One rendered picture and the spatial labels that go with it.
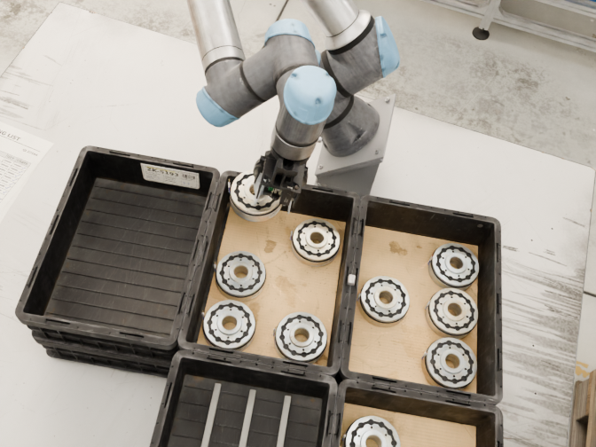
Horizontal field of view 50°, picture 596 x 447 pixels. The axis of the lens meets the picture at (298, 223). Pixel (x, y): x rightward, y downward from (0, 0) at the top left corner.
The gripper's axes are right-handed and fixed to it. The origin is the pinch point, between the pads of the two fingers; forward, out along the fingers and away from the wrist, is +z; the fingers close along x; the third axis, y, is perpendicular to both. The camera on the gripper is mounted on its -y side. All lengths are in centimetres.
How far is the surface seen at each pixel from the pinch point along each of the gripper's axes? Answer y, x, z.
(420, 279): 3.8, 35.7, 12.8
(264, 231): -1.1, 1.0, 17.2
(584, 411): 1, 117, 78
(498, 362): 23, 48, 1
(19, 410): 42, -39, 35
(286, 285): 10.5, 7.8, 16.4
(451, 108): -123, 74, 92
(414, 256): -1.6, 34.1, 13.0
